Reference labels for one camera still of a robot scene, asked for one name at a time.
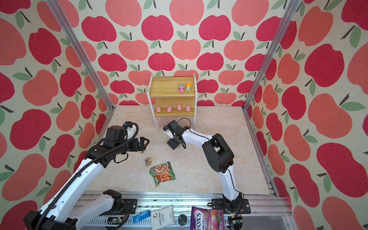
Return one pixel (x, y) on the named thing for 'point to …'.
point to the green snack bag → (162, 172)
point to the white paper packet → (162, 218)
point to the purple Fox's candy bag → (207, 219)
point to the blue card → (141, 216)
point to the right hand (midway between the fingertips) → (177, 139)
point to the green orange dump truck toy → (140, 152)
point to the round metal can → (182, 220)
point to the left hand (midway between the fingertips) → (144, 141)
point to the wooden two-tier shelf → (172, 96)
